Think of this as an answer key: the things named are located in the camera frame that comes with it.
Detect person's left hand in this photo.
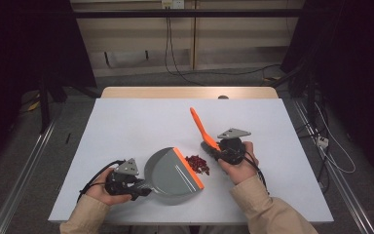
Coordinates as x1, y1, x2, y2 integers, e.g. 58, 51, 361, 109
84, 168, 133, 207

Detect metal floor rail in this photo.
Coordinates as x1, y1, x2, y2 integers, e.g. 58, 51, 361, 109
291, 97, 374, 234
0, 118, 61, 234

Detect person's right hand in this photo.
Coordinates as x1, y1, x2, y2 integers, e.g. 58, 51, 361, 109
218, 140, 260, 186

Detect wooden table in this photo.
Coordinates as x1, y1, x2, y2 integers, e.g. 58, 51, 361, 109
100, 86, 280, 100

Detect white wall socket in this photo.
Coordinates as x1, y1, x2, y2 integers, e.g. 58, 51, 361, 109
161, 0, 186, 10

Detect black hanging cable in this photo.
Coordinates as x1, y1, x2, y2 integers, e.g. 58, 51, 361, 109
164, 16, 206, 88

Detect white table board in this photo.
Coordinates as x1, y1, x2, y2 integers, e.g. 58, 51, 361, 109
48, 97, 335, 225

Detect white cable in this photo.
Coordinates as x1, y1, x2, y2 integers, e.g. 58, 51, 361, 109
314, 101, 357, 175

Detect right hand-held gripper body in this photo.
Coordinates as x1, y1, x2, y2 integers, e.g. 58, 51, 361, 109
216, 127, 252, 166

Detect grey dustpan with orange lip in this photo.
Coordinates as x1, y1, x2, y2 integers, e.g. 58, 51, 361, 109
143, 146, 206, 207

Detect orange brush with grey bristles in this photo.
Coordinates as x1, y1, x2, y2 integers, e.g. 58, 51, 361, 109
189, 106, 224, 161

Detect red beans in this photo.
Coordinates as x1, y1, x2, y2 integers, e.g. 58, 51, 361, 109
184, 154, 211, 176

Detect black metal stand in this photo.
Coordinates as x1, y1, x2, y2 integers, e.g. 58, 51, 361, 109
271, 62, 319, 131
37, 74, 68, 135

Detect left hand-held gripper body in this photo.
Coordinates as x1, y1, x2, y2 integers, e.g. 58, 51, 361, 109
104, 157, 144, 202

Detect black floor cable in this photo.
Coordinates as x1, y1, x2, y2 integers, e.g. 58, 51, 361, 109
174, 63, 282, 78

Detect white power strip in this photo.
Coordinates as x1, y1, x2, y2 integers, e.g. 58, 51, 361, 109
316, 136, 330, 149

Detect right hand-held gripper cable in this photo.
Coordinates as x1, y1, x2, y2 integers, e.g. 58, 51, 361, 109
243, 151, 271, 197

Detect black curtain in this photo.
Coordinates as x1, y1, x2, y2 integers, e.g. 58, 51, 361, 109
0, 0, 97, 174
280, 0, 374, 186

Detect black horizontal beam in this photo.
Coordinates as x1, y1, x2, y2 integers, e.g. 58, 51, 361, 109
72, 8, 307, 20

